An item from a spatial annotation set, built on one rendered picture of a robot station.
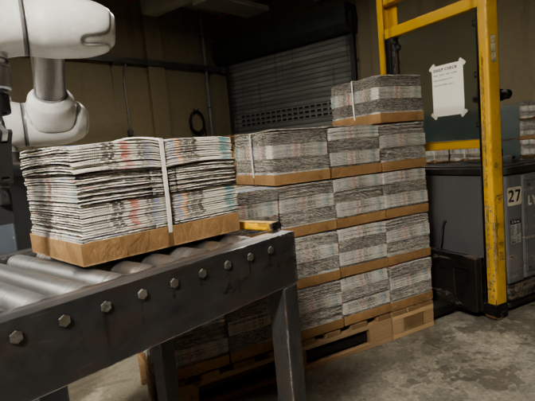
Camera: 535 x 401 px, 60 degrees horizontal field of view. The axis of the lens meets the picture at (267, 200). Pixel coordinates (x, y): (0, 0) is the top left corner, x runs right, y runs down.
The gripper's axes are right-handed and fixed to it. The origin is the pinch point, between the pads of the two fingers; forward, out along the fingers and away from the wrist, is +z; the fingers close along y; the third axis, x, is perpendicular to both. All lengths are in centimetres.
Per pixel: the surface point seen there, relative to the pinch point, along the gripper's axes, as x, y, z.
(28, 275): -1.4, -3.4, 13.3
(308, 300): -126, 27, 62
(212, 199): -38.3, -15.0, 4.2
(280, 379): -45, -25, 48
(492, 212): -215, -26, 35
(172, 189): -27.8, -14.4, 0.7
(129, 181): -18.5, -13.5, -2.1
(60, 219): -9.4, -2.1, 4.1
